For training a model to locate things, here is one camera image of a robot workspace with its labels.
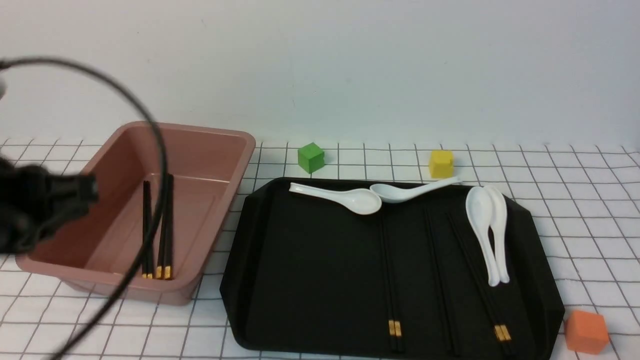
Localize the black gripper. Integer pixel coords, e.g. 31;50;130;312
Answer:
0;159;99;255

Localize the black gold-band chopstick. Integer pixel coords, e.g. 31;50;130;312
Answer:
163;174;174;280
378;214;399;354
448;212;517;356
383;218;405;354
446;212;512;357
155;174;173;280

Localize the pink rectangular plastic bin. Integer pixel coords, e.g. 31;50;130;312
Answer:
16;121;256;306

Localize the black chopstick in bin left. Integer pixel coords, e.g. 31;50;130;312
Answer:
141;180;151;279

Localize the black chopstick in bin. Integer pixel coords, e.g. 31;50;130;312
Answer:
141;180;151;279
145;185;154;280

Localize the black chopstick in bin right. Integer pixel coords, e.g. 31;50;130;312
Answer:
145;185;154;280

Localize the green cube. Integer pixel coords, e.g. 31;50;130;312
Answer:
297;142;325;174

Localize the black plastic tray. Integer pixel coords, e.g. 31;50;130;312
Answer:
221;177;565;360

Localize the white ceramic spoon far left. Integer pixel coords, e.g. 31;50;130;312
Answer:
289;182;383;215

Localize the white ceramic spoon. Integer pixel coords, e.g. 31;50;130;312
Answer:
369;177;462;204
483;185;510;284
465;186;500;287
289;182;383;215

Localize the white ceramic spoon centre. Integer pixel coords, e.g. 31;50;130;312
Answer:
369;177;462;204

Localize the yellow cube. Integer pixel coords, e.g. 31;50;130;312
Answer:
429;150;455;179

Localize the white ceramic spoon lower right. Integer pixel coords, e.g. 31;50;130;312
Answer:
465;186;500;287

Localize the white ceramic spoon upper right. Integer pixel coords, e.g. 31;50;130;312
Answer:
483;185;510;284

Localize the white grid tablecloth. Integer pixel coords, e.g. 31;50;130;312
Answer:
0;140;639;360

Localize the orange cube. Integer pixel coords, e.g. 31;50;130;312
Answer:
564;310;610;355

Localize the black cable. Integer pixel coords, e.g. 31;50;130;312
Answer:
0;57;168;360

